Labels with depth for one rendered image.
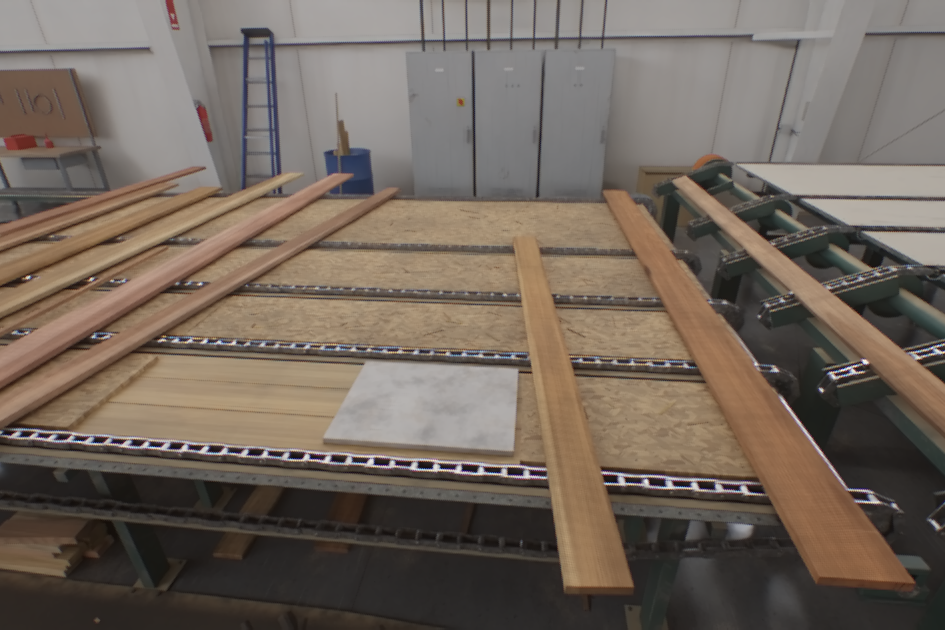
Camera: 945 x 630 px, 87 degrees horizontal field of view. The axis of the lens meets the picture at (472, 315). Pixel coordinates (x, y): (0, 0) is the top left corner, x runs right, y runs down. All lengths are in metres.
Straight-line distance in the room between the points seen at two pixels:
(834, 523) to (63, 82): 9.46
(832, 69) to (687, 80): 1.51
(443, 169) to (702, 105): 3.38
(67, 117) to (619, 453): 9.00
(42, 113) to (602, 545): 9.46
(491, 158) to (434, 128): 0.80
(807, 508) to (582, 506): 0.57
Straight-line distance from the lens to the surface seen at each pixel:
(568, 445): 1.57
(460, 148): 6.67
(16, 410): 2.30
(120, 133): 9.42
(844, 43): 7.05
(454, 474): 1.52
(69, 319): 2.94
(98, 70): 9.44
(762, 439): 1.78
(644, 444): 1.70
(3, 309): 3.29
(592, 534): 1.36
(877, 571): 1.55
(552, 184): 6.69
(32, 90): 9.88
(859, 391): 2.31
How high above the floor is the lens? 1.91
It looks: 27 degrees down
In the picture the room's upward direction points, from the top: 1 degrees counter-clockwise
